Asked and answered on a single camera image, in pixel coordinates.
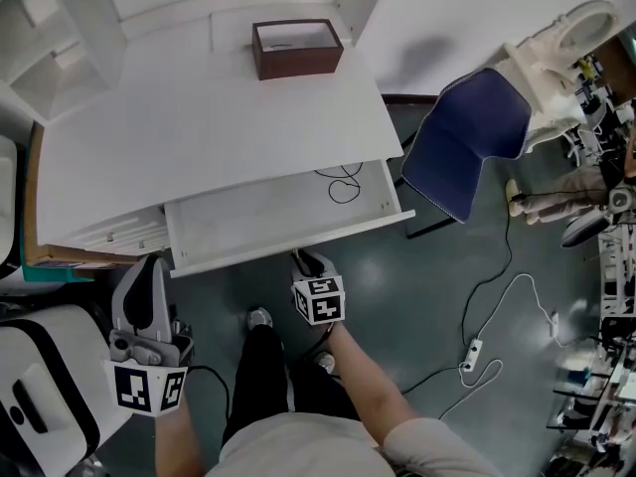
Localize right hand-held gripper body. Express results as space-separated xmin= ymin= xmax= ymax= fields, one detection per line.
xmin=290 ymin=270 xmax=347 ymax=327

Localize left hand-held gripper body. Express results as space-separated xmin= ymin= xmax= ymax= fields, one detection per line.
xmin=102 ymin=326 xmax=195 ymax=419

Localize person's left forearm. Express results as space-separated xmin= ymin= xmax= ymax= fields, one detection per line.
xmin=152 ymin=398 xmax=206 ymax=477

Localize person's right forearm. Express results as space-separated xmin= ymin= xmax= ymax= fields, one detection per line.
xmin=324 ymin=320 xmax=424 ymax=450

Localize white desk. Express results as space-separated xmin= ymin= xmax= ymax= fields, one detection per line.
xmin=34 ymin=12 xmax=406 ymax=267

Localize person's left shoe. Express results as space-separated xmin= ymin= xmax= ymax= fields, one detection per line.
xmin=245 ymin=306 xmax=275 ymax=333

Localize teal flat board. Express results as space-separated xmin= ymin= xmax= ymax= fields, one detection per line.
xmin=21 ymin=265 xmax=96 ymax=284

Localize white and black mobile robot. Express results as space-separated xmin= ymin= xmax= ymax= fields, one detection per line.
xmin=0 ymin=134 xmax=27 ymax=281
xmin=0 ymin=302 xmax=134 ymax=477

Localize person's black trousers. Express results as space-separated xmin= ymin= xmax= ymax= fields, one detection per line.
xmin=221 ymin=324 xmax=363 ymax=447

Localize flat cardboard box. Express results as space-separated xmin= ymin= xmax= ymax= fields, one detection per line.
xmin=24 ymin=119 xmax=141 ymax=270

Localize person's white shirt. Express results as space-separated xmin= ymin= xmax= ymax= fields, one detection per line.
xmin=205 ymin=411 xmax=504 ymax=477

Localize white power strip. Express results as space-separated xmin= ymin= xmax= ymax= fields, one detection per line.
xmin=458 ymin=337 xmax=485 ymax=373

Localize blue chair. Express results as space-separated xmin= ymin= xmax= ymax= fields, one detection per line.
xmin=392 ymin=67 xmax=534 ymax=240

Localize brown wooden box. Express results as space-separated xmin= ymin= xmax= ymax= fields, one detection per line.
xmin=250 ymin=16 xmax=346 ymax=82

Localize dark round seat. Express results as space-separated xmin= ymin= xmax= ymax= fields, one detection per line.
xmin=559 ymin=215 xmax=611 ymax=251

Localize white office chair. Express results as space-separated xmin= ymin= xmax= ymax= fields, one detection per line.
xmin=564 ymin=125 xmax=603 ymax=164

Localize white workbench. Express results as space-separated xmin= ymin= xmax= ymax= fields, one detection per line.
xmin=598 ymin=219 xmax=636 ymax=317

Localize white shelf hutch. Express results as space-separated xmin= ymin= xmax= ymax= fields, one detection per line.
xmin=0 ymin=0 xmax=398 ymax=124

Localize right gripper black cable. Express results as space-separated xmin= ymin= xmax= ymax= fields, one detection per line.
xmin=296 ymin=324 xmax=335 ymax=365

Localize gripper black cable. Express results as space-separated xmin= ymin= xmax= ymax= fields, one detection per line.
xmin=187 ymin=365 xmax=233 ymax=429
xmin=296 ymin=324 xmax=335 ymax=365

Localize thin black cord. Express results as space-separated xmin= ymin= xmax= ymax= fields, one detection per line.
xmin=314 ymin=161 xmax=365 ymax=205

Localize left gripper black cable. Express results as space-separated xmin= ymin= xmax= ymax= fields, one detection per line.
xmin=187 ymin=365 xmax=233 ymax=429

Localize black floor cable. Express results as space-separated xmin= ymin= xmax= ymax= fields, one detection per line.
xmin=460 ymin=195 xmax=514 ymax=365

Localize white power strip cord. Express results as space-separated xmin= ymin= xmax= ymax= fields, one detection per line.
xmin=438 ymin=358 xmax=505 ymax=420

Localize long white cable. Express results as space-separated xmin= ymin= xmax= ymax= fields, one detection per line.
xmin=471 ymin=272 xmax=556 ymax=343

